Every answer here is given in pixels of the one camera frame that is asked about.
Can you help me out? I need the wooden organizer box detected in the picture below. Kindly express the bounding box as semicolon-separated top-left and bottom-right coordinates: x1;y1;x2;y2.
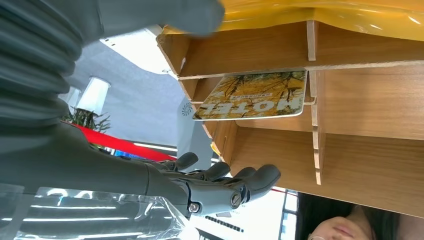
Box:
156;19;424;220

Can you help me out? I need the yellow tape on box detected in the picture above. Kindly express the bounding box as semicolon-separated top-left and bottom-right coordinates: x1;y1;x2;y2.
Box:
162;0;424;42

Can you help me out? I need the white card reader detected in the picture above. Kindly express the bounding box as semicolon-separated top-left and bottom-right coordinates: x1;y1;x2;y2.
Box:
99;26;180;80

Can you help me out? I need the red barrier belt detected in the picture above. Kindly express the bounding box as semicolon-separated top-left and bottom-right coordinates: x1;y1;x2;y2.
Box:
62;120;178;163

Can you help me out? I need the green potted plant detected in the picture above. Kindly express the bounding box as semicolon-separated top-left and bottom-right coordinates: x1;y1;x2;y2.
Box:
61;107;112;133

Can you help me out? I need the small white planter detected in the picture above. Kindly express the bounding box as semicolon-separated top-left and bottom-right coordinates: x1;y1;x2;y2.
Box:
64;86;82;109

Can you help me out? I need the person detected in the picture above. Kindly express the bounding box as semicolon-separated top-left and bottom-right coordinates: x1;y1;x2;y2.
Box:
295;192;424;240

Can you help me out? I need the clear plastic hand cover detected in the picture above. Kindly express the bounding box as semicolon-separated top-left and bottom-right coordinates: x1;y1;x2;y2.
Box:
0;183;200;240

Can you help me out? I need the silver kiosk stand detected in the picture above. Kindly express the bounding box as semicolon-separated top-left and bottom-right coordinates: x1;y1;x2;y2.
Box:
176;96;214;173

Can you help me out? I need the large white planter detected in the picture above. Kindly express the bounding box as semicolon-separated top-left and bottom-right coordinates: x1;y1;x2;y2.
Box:
75;76;111;116

